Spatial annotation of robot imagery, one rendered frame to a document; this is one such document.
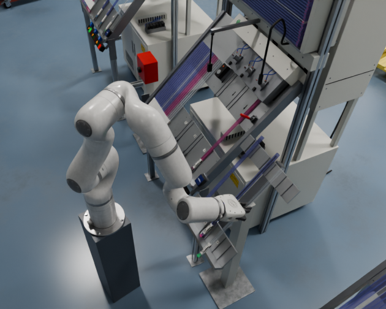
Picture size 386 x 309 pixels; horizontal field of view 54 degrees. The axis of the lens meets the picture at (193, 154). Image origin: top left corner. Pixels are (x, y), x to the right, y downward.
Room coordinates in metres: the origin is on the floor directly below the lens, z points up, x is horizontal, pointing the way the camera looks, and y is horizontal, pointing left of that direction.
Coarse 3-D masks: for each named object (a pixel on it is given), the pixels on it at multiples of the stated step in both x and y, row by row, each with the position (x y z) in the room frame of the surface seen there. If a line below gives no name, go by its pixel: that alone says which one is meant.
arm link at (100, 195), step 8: (112, 152) 1.00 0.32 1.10; (112, 160) 0.98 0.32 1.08; (104, 168) 0.93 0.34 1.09; (112, 168) 0.97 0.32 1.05; (104, 176) 0.92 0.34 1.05; (112, 176) 0.97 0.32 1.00; (104, 184) 0.94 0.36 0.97; (112, 184) 0.95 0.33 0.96; (88, 192) 0.91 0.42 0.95; (96, 192) 0.91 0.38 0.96; (104, 192) 0.92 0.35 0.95; (112, 192) 0.96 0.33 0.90; (88, 200) 0.90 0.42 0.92; (96, 200) 0.89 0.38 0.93; (104, 200) 0.90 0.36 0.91
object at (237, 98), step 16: (224, 16) 1.95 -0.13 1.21; (224, 32) 1.85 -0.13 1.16; (224, 48) 1.76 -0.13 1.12; (208, 80) 1.65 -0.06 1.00; (224, 80) 1.59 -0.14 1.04; (240, 80) 1.54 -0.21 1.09; (224, 96) 1.51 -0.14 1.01; (240, 96) 1.46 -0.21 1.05; (256, 96) 1.42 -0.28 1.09; (240, 112) 1.39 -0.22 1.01; (256, 112) 1.35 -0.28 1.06
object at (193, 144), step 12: (180, 120) 1.52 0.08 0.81; (192, 120) 1.49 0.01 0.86; (180, 132) 1.46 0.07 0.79; (192, 132) 1.42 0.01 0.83; (180, 144) 1.40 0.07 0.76; (192, 144) 1.36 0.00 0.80; (204, 144) 1.33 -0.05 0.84; (192, 156) 1.30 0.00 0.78; (216, 156) 1.24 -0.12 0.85; (204, 168) 1.22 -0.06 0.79; (192, 180) 1.19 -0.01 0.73
